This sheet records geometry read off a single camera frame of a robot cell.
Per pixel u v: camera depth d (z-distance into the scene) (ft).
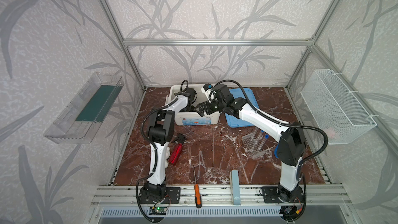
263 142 2.71
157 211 2.35
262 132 1.83
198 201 2.31
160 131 1.90
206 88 2.42
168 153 2.76
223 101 2.11
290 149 1.54
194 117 2.98
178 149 2.81
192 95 2.83
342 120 1.99
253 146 2.93
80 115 2.12
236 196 2.29
